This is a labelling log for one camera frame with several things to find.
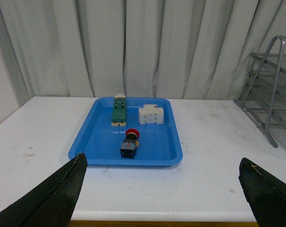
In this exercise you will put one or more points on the white pleated curtain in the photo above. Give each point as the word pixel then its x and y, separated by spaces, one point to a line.
pixel 181 49

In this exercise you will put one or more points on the blue plastic tray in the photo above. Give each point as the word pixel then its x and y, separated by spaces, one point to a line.
pixel 159 144

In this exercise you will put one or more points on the silver mesh tiered rack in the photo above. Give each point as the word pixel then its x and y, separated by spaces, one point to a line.
pixel 264 99

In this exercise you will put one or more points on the white circuit breaker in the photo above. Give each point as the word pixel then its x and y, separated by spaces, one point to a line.
pixel 151 113

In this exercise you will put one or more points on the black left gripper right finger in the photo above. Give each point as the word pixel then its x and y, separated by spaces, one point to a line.
pixel 265 194

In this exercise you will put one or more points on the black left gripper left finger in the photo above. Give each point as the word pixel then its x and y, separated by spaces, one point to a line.
pixel 52 202

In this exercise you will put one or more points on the green knife switch block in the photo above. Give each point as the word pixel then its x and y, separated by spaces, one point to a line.
pixel 119 111

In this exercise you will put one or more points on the red emergency stop button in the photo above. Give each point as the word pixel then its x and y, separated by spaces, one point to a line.
pixel 130 143

